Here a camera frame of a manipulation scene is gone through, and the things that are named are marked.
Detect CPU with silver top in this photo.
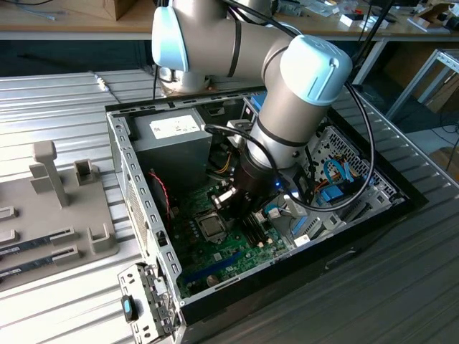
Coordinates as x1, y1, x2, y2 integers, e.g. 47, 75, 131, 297
199, 216, 223, 238

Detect CPU socket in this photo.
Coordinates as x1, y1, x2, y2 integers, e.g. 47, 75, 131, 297
193, 211, 230, 245

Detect black RAM slot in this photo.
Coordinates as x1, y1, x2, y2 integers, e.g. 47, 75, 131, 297
242, 216, 261, 248
250, 213, 270, 244

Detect blue disk carrier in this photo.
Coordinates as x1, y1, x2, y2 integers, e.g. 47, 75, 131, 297
321, 186, 345, 204

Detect blue expansion slot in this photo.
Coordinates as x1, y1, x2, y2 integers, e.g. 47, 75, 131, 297
182, 252, 241, 284

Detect green motherboard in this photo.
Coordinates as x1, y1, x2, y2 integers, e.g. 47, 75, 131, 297
171, 182, 298, 300

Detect perforated metal disk bay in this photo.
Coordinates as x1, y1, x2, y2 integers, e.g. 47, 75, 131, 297
292, 125, 408, 245

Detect metal drive cage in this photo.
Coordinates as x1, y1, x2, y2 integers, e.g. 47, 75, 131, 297
242, 93, 329, 144

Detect grey power supply unit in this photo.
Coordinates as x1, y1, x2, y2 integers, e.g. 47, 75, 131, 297
132, 107, 215, 173

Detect black case fan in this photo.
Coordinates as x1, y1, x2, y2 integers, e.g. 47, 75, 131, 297
148, 171, 174, 218

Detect white power supply label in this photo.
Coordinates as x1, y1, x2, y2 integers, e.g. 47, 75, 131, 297
149, 115, 201, 140

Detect black PC case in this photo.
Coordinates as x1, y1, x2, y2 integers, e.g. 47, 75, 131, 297
103, 84, 430, 344

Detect black slanted pole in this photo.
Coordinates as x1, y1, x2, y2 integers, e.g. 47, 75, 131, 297
349, 0, 395, 85

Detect black latch blue inlay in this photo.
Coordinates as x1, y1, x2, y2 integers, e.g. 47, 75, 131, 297
120, 295, 140, 323

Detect white boxes on desk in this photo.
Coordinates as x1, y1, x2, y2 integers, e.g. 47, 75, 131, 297
339, 12, 390, 30

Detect brown floor box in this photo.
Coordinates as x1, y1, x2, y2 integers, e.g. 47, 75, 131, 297
428, 145, 459, 173

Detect grey parts rack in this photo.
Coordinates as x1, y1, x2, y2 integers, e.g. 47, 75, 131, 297
0, 140, 121, 291

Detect flat brown cardboard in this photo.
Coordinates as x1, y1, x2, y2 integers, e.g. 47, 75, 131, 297
425, 70, 459, 114

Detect wooden desk white legs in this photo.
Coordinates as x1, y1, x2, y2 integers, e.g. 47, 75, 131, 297
304, 0, 459, 85

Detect cardboard box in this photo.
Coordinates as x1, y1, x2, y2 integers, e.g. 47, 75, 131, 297
103, 0, 139, 21

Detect dark RAM stick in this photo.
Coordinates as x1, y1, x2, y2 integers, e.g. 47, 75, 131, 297
0, 256, 57, 281
0, 236, 55, 257

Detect folded cardboard piece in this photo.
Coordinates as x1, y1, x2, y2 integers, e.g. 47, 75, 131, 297
412, 0, 459, 33

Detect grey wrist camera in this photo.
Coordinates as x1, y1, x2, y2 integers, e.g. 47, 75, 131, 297
211, 189, 240, 211

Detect orange wire bundle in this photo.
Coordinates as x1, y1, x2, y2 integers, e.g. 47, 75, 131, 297
214, 152, 351, 191

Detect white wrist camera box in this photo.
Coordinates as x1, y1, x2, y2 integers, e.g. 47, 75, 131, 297
283, 194, 309, 218

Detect blue plastic rail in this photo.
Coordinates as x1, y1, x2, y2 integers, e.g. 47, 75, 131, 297
292, 214, 310, 237

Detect blue flat data wire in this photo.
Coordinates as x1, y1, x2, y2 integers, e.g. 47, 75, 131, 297
323, 159, 355, 184

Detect red black twisted wire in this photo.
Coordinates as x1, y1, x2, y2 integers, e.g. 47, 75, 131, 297
148, 171, 173, 216

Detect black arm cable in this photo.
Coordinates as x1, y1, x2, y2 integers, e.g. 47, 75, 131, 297
204, 0, 377, 213

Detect metal slot bracket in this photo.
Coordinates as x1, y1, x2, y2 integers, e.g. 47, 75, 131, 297
117, 261, 182, 344

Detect grey cable with plug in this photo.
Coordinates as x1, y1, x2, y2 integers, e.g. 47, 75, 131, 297
93, 71, 125, 105

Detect aluminium profile frame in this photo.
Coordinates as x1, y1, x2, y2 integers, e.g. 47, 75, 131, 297
385, 48, 459, 123

